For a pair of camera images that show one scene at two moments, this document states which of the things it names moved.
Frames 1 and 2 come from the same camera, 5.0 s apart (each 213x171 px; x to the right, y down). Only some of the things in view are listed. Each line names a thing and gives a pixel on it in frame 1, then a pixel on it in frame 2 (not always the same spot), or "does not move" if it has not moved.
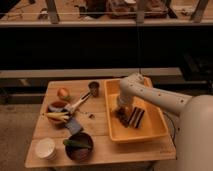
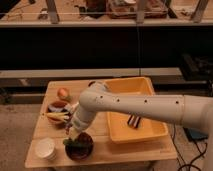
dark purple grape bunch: x=123 y=115 → x=75 y=143
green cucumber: x=75 y=143 does not move
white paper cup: x=46 y=148 does not move
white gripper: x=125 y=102 → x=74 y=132
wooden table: x=74 y=127 does not move
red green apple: x=63 y=94 does not move
